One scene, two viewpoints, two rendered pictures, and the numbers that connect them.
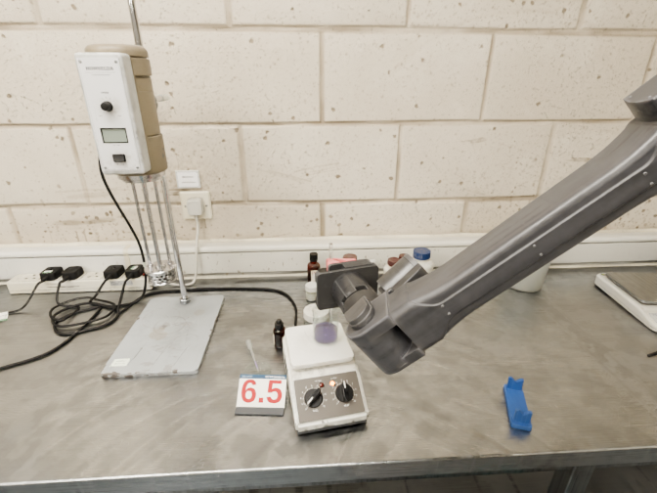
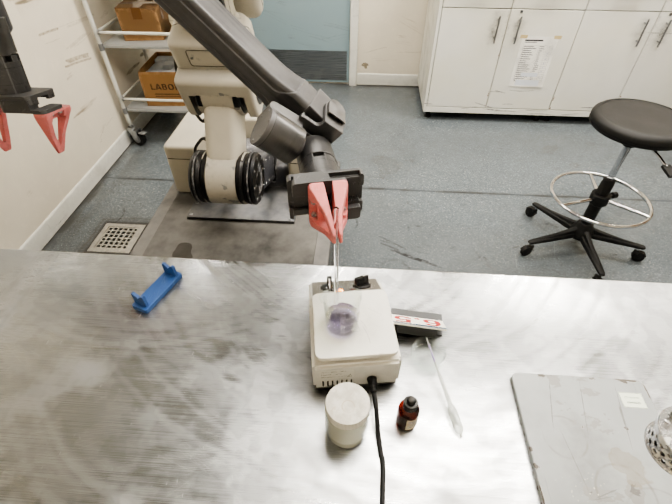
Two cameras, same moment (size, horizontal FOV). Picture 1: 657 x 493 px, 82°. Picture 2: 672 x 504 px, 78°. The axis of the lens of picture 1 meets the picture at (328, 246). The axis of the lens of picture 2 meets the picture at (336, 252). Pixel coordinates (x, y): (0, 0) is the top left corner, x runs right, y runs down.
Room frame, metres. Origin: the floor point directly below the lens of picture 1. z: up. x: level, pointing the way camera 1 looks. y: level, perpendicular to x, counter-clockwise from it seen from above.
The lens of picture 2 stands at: (0.98, 0.05, 1.35)
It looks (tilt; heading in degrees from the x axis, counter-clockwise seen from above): 44 degrees down; 188
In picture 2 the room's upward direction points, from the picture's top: straight up
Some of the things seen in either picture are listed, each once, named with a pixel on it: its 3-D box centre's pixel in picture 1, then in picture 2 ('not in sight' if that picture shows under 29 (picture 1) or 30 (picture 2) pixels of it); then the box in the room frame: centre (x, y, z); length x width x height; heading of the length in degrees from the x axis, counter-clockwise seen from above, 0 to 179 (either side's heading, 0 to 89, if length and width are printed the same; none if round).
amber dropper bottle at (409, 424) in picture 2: (279, 332); (408, 410); (0.71, 0.11, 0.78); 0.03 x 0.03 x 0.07
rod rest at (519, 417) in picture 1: (517, 400); (156, 285); (0.52, -0.35, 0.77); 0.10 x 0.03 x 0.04; 164
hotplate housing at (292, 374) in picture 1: (320, 369); (350, 326); (0.58, 0.02, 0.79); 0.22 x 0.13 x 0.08; 12
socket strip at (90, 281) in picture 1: (84, 281); not in sight; (0.97, 0.71, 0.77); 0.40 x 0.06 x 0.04; 94
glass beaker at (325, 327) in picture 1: (327, 323); (340, 310); (0.62, 0.00, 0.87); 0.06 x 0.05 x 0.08; 112
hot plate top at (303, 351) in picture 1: (318, 343); (352, 323); (0.60, 0.02, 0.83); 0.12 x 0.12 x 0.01; 12
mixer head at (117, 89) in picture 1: (123, 116); not in sight; (0.74, 0.38, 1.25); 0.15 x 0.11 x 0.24; 4
